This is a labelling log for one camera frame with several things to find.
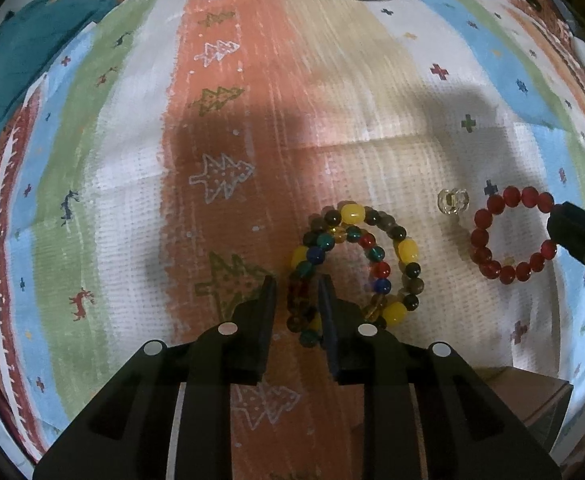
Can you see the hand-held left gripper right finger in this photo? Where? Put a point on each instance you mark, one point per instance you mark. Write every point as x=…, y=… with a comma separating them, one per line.
x=340, y=330

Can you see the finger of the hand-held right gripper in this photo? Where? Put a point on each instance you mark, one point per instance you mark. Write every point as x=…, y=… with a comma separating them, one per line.
x=582, y=235

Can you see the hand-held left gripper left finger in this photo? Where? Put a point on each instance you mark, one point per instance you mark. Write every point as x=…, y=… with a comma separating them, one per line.
x=252, y=330

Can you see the silver metal tin box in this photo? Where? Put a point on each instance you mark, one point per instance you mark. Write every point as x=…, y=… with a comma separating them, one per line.
x=537, y=400

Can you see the clear glass bead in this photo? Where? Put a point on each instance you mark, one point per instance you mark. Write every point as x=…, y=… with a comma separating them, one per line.
x=445, y=201

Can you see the teal pillow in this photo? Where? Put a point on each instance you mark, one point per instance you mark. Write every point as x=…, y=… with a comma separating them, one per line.
x=27, y=45

